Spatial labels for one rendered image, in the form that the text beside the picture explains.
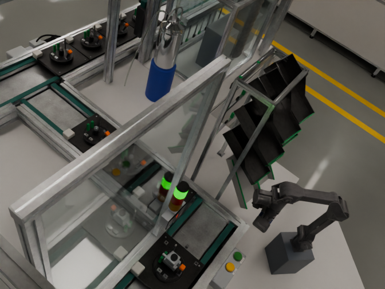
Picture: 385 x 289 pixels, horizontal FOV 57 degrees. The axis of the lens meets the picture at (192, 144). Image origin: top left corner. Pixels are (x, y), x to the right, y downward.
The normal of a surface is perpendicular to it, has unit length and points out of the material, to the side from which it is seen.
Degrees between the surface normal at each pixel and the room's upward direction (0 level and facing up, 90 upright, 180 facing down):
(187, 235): 0
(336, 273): 0
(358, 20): 90
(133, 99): 0
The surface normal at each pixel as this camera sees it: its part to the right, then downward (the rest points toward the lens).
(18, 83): 0.24, -0.61
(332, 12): -0.60, 0.52
